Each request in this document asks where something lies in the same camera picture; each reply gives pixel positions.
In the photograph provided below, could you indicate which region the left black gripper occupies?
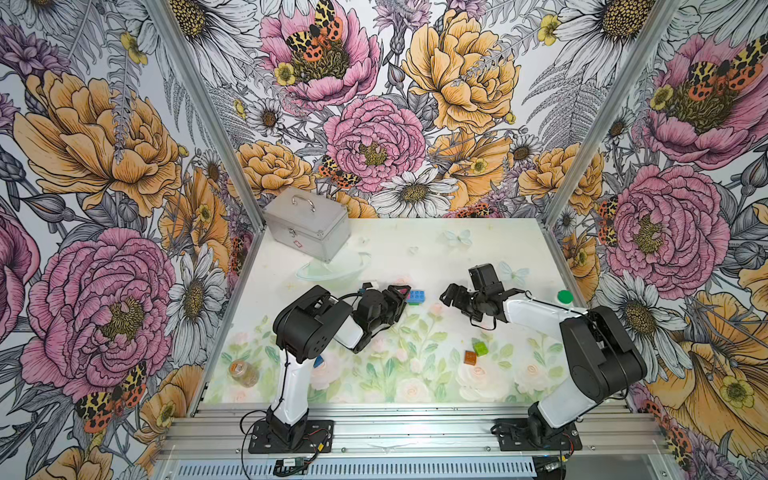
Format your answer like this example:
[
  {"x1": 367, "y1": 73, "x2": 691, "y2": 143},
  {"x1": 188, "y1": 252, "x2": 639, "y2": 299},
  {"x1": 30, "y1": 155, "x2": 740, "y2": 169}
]
[{"x1": 370, "y1": 285, "x2": 411, "y2": 331}]

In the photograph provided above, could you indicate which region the light blue long lego brick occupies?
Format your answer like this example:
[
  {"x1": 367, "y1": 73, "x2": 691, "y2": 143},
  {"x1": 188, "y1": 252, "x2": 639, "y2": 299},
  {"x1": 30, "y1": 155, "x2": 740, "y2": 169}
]
[{"x1": 407, "y1": 290, "x2": 426, "y2": 303}]

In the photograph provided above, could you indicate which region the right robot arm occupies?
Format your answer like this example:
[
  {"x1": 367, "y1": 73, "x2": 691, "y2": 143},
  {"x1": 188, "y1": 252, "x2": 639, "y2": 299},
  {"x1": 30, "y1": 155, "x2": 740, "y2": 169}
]
[{"x1": 440, "y1": 284, "x2": 648, "y2": 449}]

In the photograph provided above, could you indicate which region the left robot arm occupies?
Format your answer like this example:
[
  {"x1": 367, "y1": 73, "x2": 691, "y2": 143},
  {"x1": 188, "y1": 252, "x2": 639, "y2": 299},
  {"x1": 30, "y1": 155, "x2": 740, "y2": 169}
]
[{"x1": 266, "y1": 285, "x2": 411, "y2": 449}]

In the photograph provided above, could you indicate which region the lime green lego brick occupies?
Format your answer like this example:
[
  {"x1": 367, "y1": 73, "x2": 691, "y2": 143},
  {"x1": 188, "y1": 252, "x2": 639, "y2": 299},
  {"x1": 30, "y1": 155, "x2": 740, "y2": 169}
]
[{"x1": 473, "y1": 341, "x2": 489, "y2": 356}]

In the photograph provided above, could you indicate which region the orange lego brick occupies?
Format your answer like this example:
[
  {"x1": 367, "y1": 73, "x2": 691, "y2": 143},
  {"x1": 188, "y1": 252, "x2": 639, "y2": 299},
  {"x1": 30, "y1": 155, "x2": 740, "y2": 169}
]
[{"x1": 464, "y1": 351, "x2": 477, "y2": 366}]

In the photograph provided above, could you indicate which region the clear glass bowl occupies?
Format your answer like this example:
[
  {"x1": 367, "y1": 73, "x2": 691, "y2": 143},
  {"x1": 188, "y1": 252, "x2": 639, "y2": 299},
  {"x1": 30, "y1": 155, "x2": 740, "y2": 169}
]
[{"x1": 296, "y1": 251, "x2": 372, "y2": 283}]

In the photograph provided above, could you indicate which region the silver metal case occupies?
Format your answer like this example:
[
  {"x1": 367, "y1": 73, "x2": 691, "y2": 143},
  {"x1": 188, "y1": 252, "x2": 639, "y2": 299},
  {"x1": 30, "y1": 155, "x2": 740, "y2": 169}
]
[{"x1": 263, "y1": 187, "x2": 351, "y2": 262}]

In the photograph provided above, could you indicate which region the small glass jar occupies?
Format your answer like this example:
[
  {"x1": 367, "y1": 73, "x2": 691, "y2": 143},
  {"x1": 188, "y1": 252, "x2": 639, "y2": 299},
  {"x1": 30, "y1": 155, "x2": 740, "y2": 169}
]
[{"x1": 228, "y1": 359, "x2": 259, "y2": 388}]

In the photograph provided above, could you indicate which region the small green circuit board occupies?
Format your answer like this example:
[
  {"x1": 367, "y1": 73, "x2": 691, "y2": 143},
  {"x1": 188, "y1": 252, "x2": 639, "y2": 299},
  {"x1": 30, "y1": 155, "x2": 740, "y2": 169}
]
[{"x1": 273, "y1": 458, "x2": 305, "y2": 476}]

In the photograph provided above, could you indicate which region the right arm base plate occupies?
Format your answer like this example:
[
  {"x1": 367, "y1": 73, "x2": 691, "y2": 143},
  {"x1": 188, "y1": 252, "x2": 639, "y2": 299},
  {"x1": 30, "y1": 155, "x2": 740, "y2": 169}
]
[{"x1": 490, "y1": 418, "x2": 583, "y2": 454}]

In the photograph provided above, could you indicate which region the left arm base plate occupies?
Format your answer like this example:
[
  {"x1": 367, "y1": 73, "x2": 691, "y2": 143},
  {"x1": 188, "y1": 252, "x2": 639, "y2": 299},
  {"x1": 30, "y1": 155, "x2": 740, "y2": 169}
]
[{"x1": 246, "y1": 419, "x2": 335, "y2": 454}]

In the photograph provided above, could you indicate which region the aluminium front rail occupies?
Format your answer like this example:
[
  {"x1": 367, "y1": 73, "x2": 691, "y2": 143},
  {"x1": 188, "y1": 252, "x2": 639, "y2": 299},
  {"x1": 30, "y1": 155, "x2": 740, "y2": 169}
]
[{"x1": 159, "y1": 402, "x2": 666, "y2": 460}]

